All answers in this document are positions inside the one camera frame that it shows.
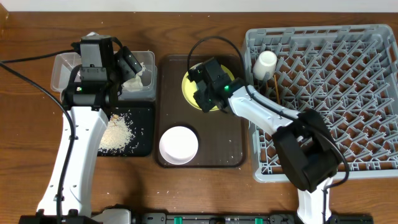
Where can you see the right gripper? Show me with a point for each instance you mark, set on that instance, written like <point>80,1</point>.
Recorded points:
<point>199,97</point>

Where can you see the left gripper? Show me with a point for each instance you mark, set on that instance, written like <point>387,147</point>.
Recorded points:
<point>129,62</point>

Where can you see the white napkin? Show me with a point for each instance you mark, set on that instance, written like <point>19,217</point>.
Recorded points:
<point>135,84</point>

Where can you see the pink bowl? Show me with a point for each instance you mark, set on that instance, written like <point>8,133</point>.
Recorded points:
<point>178,145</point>

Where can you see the white cup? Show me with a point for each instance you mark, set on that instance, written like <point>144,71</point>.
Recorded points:
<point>264,66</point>

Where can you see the wooden chopstick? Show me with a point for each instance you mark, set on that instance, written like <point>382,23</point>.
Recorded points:
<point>276,89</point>

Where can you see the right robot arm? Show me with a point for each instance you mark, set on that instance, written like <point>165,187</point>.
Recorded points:
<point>305,148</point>

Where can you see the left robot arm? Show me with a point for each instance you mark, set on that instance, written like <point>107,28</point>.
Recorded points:
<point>68,195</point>

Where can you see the grey dishwasher rack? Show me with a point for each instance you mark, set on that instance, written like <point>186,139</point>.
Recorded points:
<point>346,73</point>

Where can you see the brown serving tray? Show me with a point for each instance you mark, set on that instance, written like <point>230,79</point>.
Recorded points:
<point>221,137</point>

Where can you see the clear plastic bin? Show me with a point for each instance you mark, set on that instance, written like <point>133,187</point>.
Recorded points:
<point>64,63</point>

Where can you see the black plastic bin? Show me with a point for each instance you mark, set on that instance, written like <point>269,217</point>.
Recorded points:
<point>143,113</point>

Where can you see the pile of rice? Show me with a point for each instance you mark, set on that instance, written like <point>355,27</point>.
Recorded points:
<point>122,137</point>

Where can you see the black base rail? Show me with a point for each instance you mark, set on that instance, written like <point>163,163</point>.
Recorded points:
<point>161,218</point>

